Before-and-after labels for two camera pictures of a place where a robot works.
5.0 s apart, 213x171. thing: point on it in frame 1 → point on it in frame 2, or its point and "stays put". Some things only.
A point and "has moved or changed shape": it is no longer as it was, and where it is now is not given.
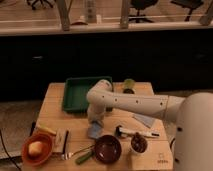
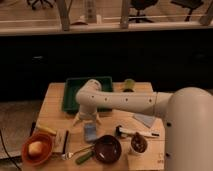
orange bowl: x=37 y=149 stays put
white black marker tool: x=119 y=131 stays put
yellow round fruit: x=35 y=147 stays put
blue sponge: x=94 y=130 has moved or changed shape
